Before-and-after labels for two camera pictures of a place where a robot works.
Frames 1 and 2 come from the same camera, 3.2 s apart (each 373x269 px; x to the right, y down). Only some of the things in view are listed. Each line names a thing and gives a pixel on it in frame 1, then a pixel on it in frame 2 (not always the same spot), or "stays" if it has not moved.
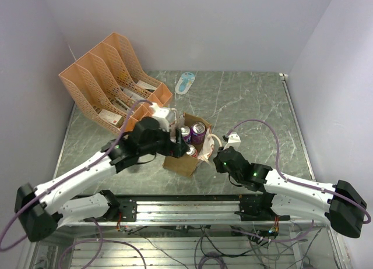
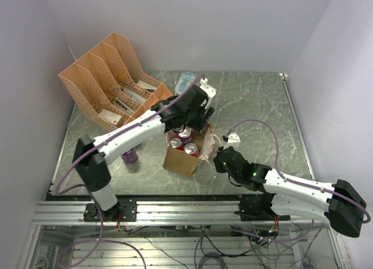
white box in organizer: x=146 y=85 stays
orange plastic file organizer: x=109 y=84 stays
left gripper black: x=176 y=149 → x=199 y=124
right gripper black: x=219 y=167 stays
